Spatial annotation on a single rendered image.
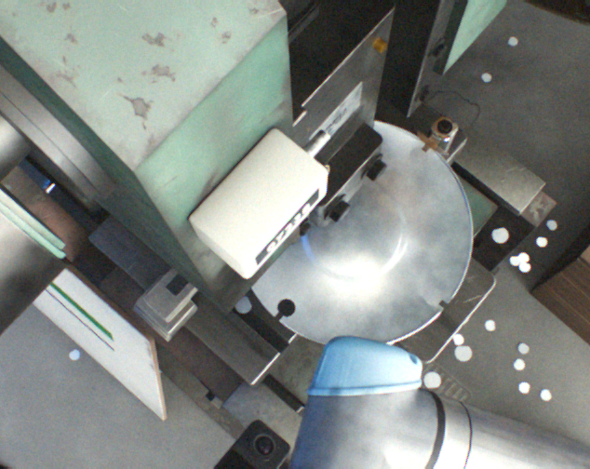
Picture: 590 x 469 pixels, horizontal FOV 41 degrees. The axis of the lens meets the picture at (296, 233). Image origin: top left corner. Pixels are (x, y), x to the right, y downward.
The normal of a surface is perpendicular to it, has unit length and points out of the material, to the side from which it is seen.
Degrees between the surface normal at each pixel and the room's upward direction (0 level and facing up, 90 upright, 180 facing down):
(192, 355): 0
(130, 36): 45
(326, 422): 32
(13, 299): 86
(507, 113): 0
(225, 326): 0
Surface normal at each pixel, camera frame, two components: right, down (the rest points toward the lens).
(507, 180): -0.02, -0.25
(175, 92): 0.52, 0.26
